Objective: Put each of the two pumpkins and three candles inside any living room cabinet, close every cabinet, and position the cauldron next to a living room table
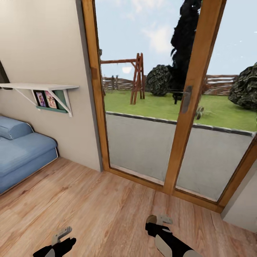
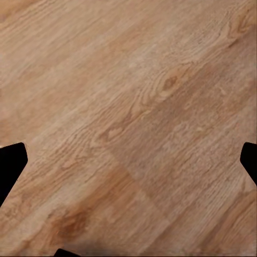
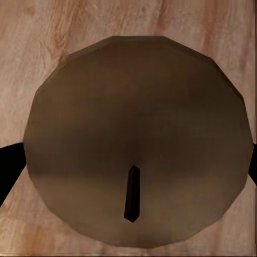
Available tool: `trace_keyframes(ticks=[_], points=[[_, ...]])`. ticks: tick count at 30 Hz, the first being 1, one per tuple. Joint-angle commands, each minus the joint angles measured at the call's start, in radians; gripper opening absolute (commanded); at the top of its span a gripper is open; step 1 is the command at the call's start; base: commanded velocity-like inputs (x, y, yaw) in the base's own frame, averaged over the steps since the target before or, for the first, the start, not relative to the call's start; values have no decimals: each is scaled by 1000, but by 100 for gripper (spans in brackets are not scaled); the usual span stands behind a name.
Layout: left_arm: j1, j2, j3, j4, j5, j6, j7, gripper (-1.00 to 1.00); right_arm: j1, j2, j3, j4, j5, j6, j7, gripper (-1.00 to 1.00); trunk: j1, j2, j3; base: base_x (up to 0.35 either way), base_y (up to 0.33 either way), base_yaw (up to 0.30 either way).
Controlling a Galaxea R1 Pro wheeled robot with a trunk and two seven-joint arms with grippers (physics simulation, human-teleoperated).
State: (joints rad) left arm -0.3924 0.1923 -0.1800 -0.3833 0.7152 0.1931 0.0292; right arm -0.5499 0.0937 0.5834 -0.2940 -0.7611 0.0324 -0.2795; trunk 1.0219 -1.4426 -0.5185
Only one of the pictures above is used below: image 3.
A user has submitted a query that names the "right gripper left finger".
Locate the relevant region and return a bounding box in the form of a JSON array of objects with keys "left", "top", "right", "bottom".
[{"left": 0, "top": 142, "right": 27, "bottom": 206}]

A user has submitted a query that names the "pillar candle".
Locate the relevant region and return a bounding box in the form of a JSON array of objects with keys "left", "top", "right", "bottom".
[{"left": 22, "top": 36, "right": 254, "bottom": 248}]

